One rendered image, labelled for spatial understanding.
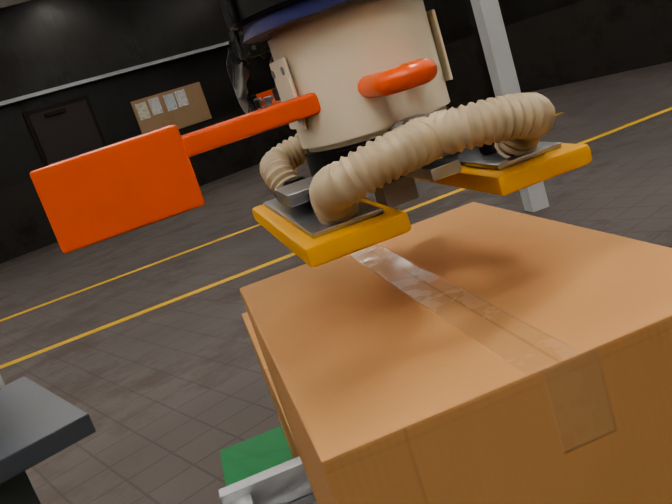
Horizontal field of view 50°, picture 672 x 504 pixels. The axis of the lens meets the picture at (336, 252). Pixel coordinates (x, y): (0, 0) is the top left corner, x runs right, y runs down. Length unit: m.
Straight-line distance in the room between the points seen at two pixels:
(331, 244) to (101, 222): 0.25
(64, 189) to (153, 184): 0.05
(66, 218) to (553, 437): 0.39
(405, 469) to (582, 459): 0.15
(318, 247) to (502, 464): 0.23
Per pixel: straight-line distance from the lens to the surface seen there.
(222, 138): 0.73
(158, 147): 0.43
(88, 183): 0.44
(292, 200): 0.75
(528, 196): 4.80
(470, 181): 0.74
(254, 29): 0.75
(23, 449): 1.47
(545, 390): 0.59
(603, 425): 0.63
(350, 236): 0.64
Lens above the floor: 1.21
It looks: 13 degrees down
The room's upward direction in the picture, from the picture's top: 18 degrees counter-clockwise
